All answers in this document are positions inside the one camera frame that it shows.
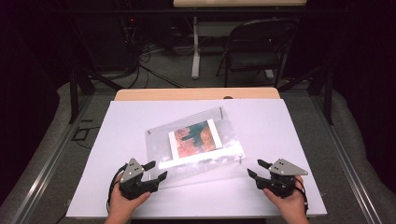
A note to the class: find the black folding chair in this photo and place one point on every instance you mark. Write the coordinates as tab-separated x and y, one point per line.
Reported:
249	59

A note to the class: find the light wooden table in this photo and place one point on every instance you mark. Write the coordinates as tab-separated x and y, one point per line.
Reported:
193	93

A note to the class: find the black floor socket frame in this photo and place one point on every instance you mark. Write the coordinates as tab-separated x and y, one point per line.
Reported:
81	133

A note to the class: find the person's right hand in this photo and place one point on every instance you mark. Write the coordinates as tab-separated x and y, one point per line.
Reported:
291	205

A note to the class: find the desk with white legs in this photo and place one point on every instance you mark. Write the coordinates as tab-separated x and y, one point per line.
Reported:
195	56

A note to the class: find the clear acrylic picture frame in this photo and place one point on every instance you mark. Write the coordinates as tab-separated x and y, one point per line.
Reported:
227	137

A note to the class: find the black equipment cabinet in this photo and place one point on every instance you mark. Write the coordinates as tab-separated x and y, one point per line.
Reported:
102	40

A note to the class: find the aluminium rail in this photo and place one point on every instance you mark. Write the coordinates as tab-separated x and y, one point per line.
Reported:
46	168
345	168

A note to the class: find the person's left hand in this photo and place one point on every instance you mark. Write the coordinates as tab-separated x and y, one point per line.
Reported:
123	207

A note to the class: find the black metal stand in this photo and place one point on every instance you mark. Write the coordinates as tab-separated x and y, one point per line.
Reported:
74	93
327	93

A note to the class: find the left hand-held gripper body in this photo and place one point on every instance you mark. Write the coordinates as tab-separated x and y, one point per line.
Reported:
134	183

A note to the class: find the white board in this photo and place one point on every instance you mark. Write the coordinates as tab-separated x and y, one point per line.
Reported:
264	124

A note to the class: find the painting print card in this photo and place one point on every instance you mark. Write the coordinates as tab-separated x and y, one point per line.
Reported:
195	138

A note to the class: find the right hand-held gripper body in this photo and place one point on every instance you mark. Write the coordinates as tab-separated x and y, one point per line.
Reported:
281	180

